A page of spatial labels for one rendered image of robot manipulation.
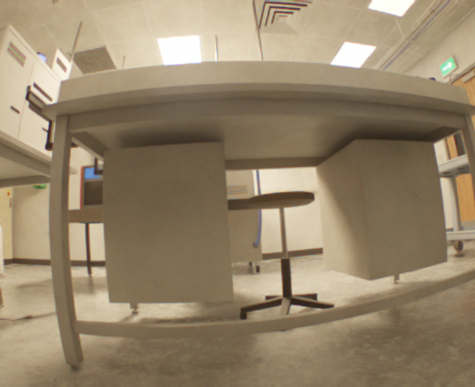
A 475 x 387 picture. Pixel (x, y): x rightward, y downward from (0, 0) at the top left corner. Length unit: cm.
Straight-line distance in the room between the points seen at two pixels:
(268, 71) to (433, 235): 107
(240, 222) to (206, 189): 185
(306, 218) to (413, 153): 307
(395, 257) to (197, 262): 86
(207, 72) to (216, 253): 64
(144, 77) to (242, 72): 31
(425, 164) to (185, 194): 115
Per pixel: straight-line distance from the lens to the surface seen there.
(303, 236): 429
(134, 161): 113
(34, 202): 520
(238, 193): 299
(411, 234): 137
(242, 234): 289
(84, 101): 95
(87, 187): 268
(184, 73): 91
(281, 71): 94
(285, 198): 125
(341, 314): 92
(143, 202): 109
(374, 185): 126
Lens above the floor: 45
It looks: 8 degrees up
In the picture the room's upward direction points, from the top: 4 degrees counter-clockwise
